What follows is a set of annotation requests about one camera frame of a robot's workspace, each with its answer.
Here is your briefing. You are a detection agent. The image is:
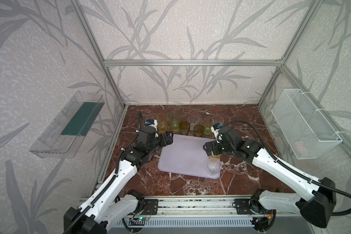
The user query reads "tall green plastic cup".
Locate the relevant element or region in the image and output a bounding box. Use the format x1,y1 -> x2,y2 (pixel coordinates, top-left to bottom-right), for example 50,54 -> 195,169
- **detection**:
168,111 -> 180,132

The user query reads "white wire basket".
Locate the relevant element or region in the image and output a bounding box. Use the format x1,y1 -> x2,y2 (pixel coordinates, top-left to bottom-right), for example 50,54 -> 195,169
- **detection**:
272,89 -> 343,160

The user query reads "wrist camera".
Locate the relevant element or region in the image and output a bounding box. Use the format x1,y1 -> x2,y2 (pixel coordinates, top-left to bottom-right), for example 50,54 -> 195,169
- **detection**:
145,119 -> 158,131
211,123 -> 221,140

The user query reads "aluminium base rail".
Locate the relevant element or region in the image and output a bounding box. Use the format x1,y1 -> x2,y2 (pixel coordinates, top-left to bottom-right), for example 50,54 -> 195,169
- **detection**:
73,195 -> 322,218

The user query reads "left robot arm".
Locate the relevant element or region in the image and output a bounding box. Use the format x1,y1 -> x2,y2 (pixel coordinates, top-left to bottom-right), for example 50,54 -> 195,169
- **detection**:
63,125 -> 174,234

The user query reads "brown textured cup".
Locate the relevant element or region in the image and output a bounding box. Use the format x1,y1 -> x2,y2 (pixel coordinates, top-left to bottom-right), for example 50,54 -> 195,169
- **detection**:
194,124 -> 204,137
179,121 -> 190,135

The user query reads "small green cup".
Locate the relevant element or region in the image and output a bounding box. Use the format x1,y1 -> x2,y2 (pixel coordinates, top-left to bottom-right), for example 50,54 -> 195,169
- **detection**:
203,121 -> 212,135

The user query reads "clear plastic wall bin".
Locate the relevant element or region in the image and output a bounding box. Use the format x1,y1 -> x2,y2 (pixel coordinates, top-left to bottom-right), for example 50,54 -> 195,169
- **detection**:
29,91 -> 105,159

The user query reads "lavender plastic tray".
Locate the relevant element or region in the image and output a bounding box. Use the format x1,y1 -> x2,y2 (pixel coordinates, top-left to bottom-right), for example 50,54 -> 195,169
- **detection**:
158,135 -> 221,179

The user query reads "small clear faceted glass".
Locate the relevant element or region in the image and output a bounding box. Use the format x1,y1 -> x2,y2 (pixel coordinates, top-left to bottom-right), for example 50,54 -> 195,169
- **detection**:
207,158 -> 222,176

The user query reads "tall yellow plastic cup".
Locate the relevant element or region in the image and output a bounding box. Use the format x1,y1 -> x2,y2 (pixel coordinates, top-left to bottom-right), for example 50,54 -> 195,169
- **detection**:
157,113 -> 168,134

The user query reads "small yellow cup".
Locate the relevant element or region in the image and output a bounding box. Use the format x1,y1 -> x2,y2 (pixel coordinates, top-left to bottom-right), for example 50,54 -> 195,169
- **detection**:
209,152 -> 222,159

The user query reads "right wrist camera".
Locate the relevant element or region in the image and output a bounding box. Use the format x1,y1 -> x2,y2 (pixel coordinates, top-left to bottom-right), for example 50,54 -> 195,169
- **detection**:
211,123 -> 221,140

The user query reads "clear faceted cup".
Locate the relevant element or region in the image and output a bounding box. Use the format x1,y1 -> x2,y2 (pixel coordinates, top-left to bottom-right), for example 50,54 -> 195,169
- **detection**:
187,115 -> 200,131

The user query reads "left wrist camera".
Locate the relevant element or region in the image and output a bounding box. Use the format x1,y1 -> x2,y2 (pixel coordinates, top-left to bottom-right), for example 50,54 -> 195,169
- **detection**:
145,119 -> 158,131

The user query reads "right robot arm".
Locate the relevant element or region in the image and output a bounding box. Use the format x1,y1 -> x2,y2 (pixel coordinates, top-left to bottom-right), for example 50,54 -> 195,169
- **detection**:
203,123 -> 351,228

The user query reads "clear cup behind blue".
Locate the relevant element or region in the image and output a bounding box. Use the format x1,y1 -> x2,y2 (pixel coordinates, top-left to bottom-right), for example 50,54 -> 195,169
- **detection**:
146,113 -> 159,121

